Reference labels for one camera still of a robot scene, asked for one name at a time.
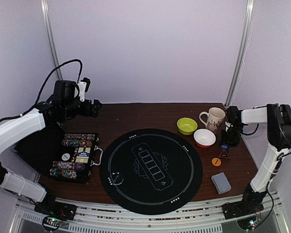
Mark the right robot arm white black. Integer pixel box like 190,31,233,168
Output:
220,103,291,215

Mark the black round poker mat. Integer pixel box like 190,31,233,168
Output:
100,129,203,215

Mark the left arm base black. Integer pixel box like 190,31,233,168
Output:
30,189,77,221

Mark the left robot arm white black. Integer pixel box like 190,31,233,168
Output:
0,78,102,216

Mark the right aluminium frame post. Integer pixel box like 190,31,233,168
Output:
225,0,256,108

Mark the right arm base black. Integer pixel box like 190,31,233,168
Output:
222,184,267,219

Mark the right circuit board with LEDs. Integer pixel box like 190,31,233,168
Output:
237,217,261,231

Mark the red black triangle button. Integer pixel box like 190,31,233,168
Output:
218,150,231,160

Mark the circuit board with leds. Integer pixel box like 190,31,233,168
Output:
42,216,63,232
237,217,261,231

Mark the front aluminium rail frame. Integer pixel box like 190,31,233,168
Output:
8,191,291,233

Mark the white decorated mug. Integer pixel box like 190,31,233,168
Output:
199,107,226,134

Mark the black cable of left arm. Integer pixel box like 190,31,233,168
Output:
0,58,83,133

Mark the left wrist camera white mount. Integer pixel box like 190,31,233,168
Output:
74,77,91,102

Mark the clear acrylic dealer puck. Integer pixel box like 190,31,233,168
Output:
110,172,124,186

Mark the green bowl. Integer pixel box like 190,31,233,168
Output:
176,117,198,135

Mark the orange big blind button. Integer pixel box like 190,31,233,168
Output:
211,158,222,166

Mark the boxed playing card deck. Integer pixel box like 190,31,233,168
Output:
71,147,91,164

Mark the left circuit board with LEDs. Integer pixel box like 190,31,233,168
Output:
42,216,63,232

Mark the black poker chip case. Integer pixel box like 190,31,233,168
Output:
14,124,100,183

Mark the blue small blind button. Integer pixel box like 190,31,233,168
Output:
220,144,229,150

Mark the white orange bowl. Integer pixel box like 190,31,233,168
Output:
194,129,216,149

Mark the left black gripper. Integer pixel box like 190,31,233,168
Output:
62,99,102,118

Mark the poker chip row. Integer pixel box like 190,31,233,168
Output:
62,139,93,148
50,168,77,179
64,133,99,141
52,161,86,171

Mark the grey playing card deck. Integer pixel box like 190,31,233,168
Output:
211,172,231,195

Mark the white dealer button in case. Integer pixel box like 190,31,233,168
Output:
61,153,70,161

